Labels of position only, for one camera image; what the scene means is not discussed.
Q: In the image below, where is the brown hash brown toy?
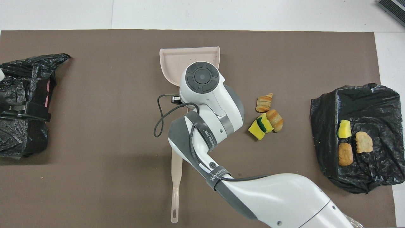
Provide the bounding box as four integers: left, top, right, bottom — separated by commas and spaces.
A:
338, 142, 354, 167

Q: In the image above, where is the large yellow green sponge piece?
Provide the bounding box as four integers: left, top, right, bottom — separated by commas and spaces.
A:
248, 113, 274, 141

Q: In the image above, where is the small green yellow sponge piece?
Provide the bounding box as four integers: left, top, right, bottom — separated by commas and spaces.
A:
338, 119, 352, 139

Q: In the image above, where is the brown table mat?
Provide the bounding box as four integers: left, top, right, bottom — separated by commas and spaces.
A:
0, 29, 396, 228

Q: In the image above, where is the pale yellow crinkled food piece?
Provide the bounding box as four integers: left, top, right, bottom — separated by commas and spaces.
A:
355, 131, 374, 154

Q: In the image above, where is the black bag lined bin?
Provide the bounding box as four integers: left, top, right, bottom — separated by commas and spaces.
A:
310, 83, 405, 194

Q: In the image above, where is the beige hand brush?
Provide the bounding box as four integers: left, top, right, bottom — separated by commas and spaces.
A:
171, 147, 183, 224

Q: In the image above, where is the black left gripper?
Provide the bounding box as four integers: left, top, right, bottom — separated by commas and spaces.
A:
0, 102, 52, 123

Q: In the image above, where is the black bag over pink bin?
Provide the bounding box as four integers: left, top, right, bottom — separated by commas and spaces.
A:
0, 53, 71, 160

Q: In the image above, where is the grey ribbed device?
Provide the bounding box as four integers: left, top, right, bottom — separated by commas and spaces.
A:
378, 0, 405, 18

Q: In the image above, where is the striped croissant toy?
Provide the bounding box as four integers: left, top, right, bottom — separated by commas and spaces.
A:
265, 109, 284, 132
255, 93, 274, 113

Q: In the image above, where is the beige plastic dustpan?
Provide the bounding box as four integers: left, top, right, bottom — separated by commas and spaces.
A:
159, 46, 221, 87

